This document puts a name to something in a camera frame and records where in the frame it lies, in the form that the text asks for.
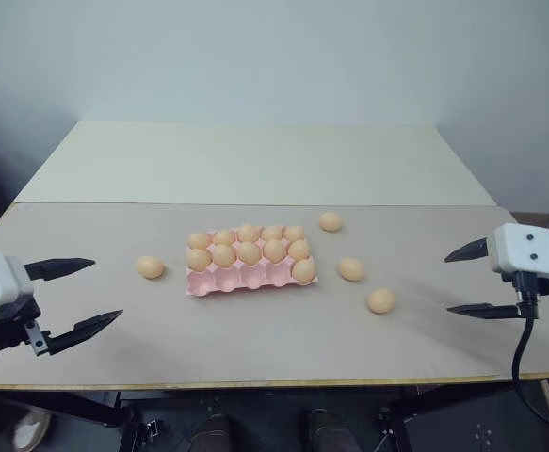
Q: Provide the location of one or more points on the tan egg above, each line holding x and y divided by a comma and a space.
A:
303, 271
199, 240
249, 252
381, 301
298, 249
330, 221
351, 269
248, 232
198, 259
150, 267
272, 233
223, 237
274, 249
224, 254
294, 233

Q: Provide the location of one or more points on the dark rounded shape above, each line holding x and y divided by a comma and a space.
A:
210, 433

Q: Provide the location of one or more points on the pink egg tray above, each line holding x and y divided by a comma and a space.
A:
227, 281

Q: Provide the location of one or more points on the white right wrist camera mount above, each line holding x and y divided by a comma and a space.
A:
514, 245

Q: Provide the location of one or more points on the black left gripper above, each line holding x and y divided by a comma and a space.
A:
12, 322

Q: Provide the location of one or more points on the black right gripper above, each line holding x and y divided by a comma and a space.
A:
548, 286

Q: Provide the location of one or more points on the light shoe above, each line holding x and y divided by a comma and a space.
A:
31, 429

